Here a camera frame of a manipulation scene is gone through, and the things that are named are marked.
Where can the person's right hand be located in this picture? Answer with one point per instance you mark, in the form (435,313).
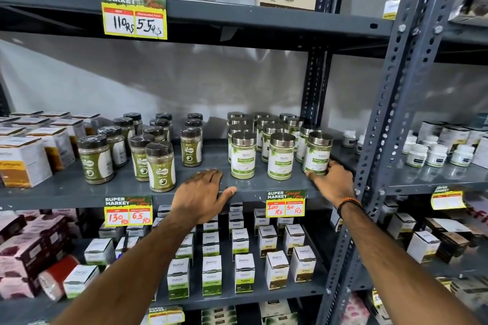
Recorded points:
(337,185)

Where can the person's left hand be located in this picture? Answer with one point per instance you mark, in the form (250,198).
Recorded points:
(196,199)

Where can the person's left thumb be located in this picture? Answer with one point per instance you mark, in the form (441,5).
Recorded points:
(228,194)

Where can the person's right thumb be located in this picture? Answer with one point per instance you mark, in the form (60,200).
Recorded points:
(313,176)

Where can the silver-lid green powder jar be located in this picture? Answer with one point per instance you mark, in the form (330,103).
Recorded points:
(317,151)

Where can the person's right forearm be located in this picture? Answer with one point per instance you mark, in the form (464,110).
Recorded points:
(396,271)

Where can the person's left forearm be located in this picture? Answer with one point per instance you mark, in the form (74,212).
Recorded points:
(129,275)

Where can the yellow red price tag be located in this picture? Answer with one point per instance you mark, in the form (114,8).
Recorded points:
(133,16)
(166,316)
(127,212)
(448,199)
(286,204)

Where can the group of silver-lid jars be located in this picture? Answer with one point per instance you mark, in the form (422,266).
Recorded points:
(244,155)

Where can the white carton dark label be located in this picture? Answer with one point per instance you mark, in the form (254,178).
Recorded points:
(401,225)
(423,246)
(335,219)

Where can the group of dark-lid green jars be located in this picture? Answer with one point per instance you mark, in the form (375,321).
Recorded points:
(160,168)

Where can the group of white green boxes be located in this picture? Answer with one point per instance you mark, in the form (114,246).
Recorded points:
(244,271)

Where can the grey metal shelving rack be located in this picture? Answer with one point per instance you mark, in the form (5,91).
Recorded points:
(236,18)
(385,107)

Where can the group of small white bottles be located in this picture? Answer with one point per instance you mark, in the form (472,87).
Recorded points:
(417,155)

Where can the green white packets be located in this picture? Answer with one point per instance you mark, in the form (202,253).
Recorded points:
(219,316)

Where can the white grey product box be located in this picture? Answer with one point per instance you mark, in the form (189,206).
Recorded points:
(476,134)
(482,152)
(430,131)
(454,138)

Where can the white green carton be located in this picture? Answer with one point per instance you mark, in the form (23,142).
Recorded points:
(277,313)

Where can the pink packets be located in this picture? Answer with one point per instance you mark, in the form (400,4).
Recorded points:
(356,311)

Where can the dark brown flat box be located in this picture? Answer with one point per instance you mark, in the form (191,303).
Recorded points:
(451,241)

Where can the small yellow price tag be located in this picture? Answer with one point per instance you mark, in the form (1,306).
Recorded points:
(391,9)

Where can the red shiny packet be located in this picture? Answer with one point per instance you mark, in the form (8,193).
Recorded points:
(57,275)

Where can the white printed cartons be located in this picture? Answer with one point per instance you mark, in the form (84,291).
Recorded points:
(467,292)

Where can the group of white orange boxes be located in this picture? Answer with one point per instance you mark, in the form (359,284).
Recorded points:
(26,159)

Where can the group of pink maroon boxes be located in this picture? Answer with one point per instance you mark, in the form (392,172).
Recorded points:
(26,248)

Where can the clear wrapped dark item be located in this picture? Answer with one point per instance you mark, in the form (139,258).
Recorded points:
(471,1)

